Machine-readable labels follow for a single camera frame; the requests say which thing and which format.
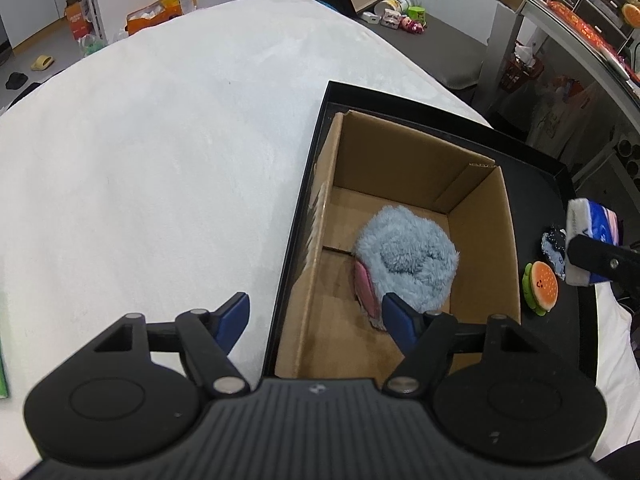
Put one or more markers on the grey curved desk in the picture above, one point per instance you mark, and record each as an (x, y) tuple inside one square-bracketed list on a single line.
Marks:
[(500, 45)]

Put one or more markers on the small white dotted box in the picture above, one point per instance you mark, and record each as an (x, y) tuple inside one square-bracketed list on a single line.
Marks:
[(390, 20)]

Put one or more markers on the white printed plastic bag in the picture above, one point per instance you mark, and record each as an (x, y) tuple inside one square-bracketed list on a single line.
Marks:
[(555, 115)]

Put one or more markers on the white fluffy blanket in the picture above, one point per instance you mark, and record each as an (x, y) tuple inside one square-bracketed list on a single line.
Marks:
[(150, 160)]

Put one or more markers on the black round discs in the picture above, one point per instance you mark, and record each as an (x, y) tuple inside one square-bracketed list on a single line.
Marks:
[(629, 157)]

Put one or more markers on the light blue plush toy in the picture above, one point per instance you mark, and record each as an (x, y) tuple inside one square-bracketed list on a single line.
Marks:
[(405, 255)]

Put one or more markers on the yellow slipper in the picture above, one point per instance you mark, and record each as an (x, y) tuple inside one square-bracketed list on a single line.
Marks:
[(42, 62)]

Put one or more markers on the red patterned paper packet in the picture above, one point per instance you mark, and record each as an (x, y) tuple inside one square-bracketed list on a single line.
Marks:
[(580, 25)]

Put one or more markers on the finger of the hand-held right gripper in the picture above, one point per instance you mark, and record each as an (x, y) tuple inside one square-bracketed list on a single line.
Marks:
[(600, 257)]

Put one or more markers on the red plastic basket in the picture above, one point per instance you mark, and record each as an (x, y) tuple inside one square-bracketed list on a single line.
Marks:
[(522, 70)]

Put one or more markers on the burger plush toy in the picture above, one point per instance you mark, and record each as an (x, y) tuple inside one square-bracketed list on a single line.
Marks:
[(542, 285)]

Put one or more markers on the large black tray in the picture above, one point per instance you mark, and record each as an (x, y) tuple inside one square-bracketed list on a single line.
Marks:
[(542, 200)]

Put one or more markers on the black slipper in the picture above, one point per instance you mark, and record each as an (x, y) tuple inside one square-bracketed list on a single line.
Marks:
[(17, 80)]

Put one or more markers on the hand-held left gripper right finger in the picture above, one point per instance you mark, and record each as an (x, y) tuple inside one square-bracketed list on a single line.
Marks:
[(400, 321)]

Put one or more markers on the dark patterned soft pouch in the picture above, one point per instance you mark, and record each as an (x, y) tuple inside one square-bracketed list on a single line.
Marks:
[(554, 247)]

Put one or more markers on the orange open cardboard box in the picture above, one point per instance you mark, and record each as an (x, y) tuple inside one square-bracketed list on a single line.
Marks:
[(160, 12)]

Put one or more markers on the pale green plastic item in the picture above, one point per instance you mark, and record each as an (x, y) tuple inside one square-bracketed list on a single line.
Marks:
[(92, 45)]

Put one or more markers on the white cabinet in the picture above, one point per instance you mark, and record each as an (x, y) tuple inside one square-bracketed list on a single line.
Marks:
[(30, 0)]

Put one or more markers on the brown cardboard box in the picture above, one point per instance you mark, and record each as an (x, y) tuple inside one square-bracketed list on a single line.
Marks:
[(425, 160)]

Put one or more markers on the orange carton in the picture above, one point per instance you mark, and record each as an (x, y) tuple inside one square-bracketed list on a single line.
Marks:
[(77, 17)]

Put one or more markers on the white charger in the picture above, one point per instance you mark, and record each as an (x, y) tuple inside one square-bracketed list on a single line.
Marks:
[(371, 18)]

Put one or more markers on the pink plush toy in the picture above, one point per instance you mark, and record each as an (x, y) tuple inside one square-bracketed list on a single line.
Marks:
[(412, 26)]

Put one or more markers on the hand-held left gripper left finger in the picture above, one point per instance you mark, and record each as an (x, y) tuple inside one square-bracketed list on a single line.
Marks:
[(234, 316)]

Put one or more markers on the white milk powder can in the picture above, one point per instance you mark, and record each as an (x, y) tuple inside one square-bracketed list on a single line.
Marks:
[(397, 2)]

